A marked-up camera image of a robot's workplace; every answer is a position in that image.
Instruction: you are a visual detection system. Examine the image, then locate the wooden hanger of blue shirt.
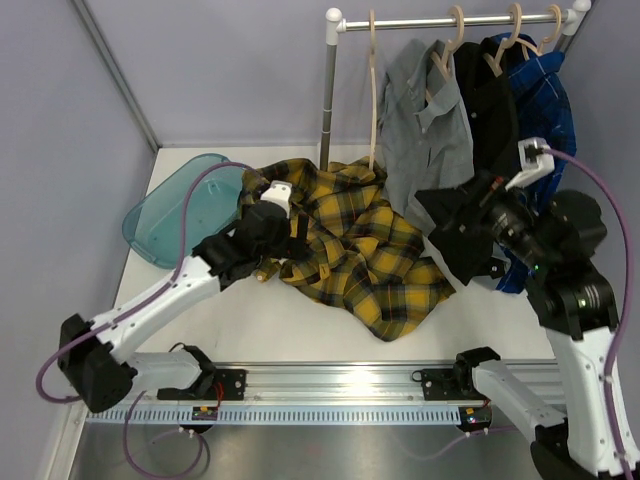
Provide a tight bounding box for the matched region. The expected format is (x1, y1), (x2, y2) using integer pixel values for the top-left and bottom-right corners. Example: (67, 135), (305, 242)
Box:
(514, 3), (563, 59)

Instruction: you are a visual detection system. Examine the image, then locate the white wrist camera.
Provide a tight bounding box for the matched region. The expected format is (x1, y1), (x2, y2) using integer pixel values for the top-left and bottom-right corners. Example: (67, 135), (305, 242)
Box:
(260, 180), (293, 217)
(505, 137), (555, 191)

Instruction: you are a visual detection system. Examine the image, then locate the black shirt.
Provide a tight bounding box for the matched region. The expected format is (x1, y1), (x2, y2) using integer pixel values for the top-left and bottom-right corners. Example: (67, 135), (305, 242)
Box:
(429, 38), (519, 285)

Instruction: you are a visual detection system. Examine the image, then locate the white slotted cable duct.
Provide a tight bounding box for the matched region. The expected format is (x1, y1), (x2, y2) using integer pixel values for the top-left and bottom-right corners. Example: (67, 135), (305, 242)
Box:
(84, 404), (464, 425)

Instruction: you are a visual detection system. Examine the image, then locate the wooden hanger of grey shirt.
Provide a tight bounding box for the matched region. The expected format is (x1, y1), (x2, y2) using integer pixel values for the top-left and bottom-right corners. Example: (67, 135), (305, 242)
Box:
(430, 5), (465, 80)

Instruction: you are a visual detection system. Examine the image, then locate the wooden hanger of black shirt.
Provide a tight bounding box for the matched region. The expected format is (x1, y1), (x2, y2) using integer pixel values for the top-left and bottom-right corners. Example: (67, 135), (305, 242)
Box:
(483, 2), (523, 77)

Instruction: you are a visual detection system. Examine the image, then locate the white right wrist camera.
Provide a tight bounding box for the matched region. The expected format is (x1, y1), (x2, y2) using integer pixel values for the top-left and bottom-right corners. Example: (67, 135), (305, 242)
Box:
(505, 137), (555, 191)

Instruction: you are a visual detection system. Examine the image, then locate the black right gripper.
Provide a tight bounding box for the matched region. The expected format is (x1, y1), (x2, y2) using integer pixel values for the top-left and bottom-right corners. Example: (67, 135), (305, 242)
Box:
(415, 169), (555, 270)

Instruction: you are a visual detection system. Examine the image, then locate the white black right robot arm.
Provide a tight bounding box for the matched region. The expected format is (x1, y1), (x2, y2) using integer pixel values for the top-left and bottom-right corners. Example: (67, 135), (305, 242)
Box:
(415, 173), (639, 479)

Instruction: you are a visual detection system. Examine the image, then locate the white metal clothes rack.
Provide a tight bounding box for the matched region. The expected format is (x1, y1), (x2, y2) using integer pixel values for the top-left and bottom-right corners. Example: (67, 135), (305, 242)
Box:
(319, 1), (594, 170)

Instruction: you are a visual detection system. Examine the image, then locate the yellow plaid shirt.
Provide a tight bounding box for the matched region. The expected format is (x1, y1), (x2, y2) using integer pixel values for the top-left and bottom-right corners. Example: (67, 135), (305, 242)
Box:
(239, 158), (455, 342)

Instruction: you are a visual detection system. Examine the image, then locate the grey shirt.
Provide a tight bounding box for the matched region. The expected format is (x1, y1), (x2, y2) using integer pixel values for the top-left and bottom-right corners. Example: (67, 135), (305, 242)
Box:
(378, 39), (474, 235)

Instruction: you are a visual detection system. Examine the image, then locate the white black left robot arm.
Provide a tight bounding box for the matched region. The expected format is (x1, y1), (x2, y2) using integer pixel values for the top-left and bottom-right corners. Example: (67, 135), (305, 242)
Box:
(57, 200), (309, 413)

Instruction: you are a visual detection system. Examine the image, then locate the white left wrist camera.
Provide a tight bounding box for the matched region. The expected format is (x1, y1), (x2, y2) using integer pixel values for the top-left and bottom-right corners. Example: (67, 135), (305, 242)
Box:
(260, 180), (293, 217)

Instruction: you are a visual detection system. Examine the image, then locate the teal plastic tub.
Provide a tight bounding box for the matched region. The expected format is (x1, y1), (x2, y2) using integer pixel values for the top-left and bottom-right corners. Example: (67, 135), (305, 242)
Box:
(122, 153), (243, 270)

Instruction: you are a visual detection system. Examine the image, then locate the purple cable under right base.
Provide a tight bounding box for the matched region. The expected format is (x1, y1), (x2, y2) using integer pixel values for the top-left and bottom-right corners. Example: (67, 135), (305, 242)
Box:
(399, 424), (521, 461)

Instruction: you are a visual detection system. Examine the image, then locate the aluminium mounting rail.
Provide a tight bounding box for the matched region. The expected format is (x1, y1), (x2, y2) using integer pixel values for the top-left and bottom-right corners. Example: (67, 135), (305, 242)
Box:
(124, 362), (571, 404)

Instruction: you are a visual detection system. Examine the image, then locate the blue plaid shirt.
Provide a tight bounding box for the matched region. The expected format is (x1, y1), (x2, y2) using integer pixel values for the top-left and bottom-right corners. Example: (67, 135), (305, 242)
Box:
(496, 33), (577, 294)

